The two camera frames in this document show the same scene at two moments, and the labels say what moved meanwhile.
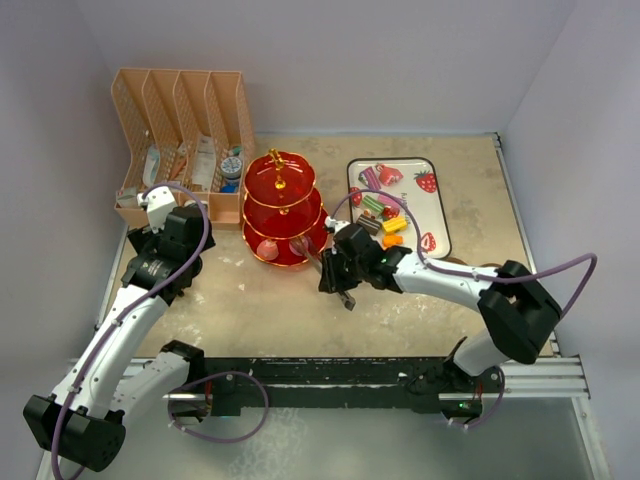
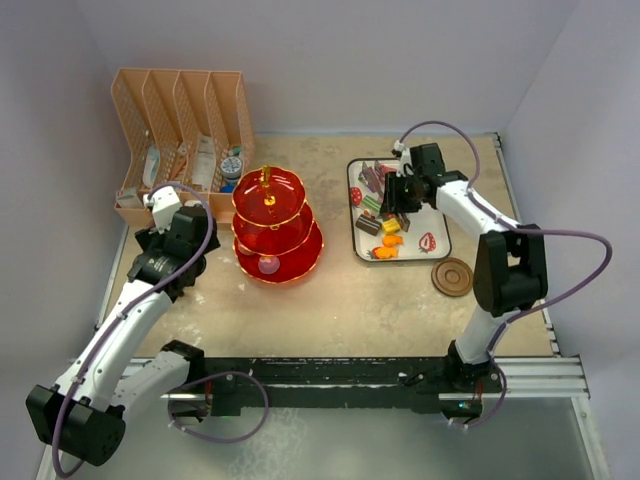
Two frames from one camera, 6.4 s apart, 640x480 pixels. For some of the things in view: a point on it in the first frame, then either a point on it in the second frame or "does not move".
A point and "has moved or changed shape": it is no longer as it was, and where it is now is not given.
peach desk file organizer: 185,128 does not move
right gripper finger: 333,275 → 396,195
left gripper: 144,239 does not move
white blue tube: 151,165 does not move
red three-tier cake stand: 281,204 has moved or changed shape
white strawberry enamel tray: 399,201 does not move
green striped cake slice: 373,204 does not move
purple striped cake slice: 369,178 does not move
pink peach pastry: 268,249 → 245,250
